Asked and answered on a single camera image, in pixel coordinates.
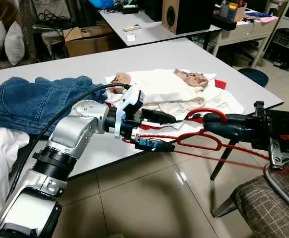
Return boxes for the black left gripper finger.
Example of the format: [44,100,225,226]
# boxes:
[135,138,176,152]
[142,109,177,124]

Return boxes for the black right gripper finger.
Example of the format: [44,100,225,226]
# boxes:
[204,125,257,141]
[204,113,257,127]

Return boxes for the red plastic clothes hanger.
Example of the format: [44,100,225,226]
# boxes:
[122,108,289,175]

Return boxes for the white printed shirt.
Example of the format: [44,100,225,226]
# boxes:
[105,68,218,106]

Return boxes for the cream white garment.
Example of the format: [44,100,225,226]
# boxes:
[135,79,245,122]

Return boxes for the dark blue round stool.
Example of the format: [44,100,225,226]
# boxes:
[237,68,269,88]

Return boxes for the white table black legs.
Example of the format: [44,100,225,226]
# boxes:
[99,7,223,58]
[0,37,284,180]

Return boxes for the black audio mixer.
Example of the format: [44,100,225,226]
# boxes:
[263,27,289,71]

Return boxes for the plaid cushioned metal chair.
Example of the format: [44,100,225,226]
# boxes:
[212,161,289,238]

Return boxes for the white desk with drawers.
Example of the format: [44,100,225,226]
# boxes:
[212,15,284,67]

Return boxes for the white remote control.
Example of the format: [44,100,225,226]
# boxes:
[123,24,143,31]

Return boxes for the black desk organizer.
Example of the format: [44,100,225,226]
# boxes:
[213,0,248,31]

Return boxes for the brown cardboard box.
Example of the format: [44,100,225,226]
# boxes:
[63,26,115,58]

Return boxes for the pink paper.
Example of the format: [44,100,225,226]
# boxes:
[256,16,279,23]

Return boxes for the black wood-trimmed speaker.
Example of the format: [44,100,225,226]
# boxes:
[162,0,215,35]

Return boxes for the small black device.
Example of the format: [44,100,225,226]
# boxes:
[121,4,140,14]

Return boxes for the blue denim jeans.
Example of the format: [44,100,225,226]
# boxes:
[0,75,110,137]

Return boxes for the blue bag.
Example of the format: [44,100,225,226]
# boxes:
[89,0,116,9]

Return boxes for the white crumpled cloth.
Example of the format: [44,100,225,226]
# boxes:
[0,125,31,226]

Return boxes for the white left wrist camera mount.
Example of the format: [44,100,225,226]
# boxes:
[114,84,146,138]

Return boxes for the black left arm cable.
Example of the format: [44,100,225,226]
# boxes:
[5,83,131,199]

